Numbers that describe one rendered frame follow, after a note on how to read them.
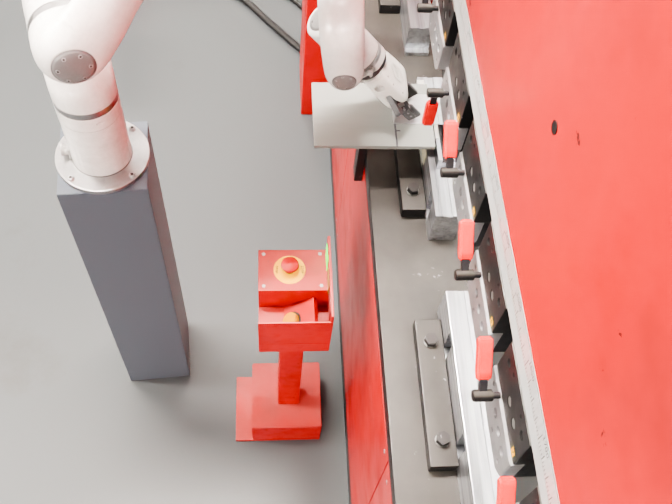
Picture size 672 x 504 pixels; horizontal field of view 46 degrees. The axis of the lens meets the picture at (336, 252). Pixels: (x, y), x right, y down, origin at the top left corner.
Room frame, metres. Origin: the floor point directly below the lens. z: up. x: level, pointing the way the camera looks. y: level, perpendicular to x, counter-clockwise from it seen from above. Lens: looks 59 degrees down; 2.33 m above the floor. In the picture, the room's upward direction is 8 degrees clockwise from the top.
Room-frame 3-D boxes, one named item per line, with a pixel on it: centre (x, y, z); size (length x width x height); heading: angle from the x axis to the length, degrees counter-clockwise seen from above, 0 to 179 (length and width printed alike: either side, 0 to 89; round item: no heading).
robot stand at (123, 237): (0.95, 0.50, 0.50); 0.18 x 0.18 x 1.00; 14
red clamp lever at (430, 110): (1.03, -0.15, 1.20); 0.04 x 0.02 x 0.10; 100
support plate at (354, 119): (1.16, -0.04, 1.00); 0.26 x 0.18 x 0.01; 100
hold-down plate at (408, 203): (1.14, -0.13, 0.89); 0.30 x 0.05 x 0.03; 10
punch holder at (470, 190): (0.82, -0.24, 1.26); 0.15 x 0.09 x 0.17; 10
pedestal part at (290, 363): (0.82, 0.08, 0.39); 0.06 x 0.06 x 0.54; 10
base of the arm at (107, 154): (0.95, 0.50, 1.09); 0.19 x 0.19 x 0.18
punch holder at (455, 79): (1.02, -0.21, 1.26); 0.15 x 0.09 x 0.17; 10
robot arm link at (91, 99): (0.98, 0.52, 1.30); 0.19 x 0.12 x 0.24; 25
